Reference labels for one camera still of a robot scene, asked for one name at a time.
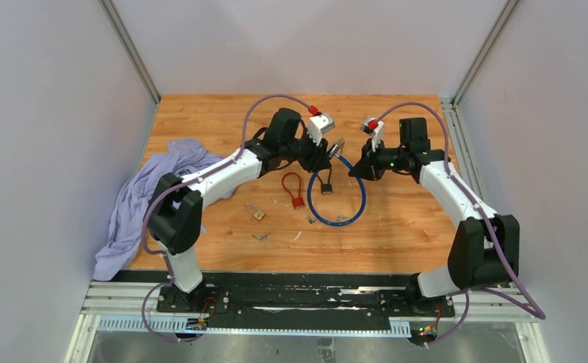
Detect blue cable lock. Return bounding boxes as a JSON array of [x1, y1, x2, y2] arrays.
[[305, 142, 367, 227]]

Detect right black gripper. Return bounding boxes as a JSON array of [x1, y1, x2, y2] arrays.
[[348, 137, 407, 182]]

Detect brass padlock keys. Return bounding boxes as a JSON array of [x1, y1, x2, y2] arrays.
[[252, 233, 271, 242]]

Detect aluminium frame rails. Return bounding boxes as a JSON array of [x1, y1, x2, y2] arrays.
[[79, 282, 550, 362]]

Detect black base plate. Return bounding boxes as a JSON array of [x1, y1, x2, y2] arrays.
[[156, 272, 455, 331]]

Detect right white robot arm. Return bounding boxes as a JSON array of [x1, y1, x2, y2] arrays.
[[349, 117, 520, 315]]

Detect brass padlock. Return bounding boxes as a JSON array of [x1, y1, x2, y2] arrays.
[[244, 203, 266, 221]]

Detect blue lock keys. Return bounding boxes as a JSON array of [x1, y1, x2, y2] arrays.
[[335, 138, 345, 154]]

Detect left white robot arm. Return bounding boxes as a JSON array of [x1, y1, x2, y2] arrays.
[[144, 108, 335, 312]]

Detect black cable lock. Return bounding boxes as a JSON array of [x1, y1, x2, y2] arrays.
[[316, 168, 333, 195]]

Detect red cable lock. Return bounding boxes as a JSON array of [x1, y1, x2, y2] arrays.
[[281, 172, 305, 209]]

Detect lavender cloth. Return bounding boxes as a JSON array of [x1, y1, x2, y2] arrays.
[[93, 138, 224, 281]]

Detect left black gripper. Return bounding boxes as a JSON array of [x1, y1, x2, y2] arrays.
[[282, 129, 333, 175]]

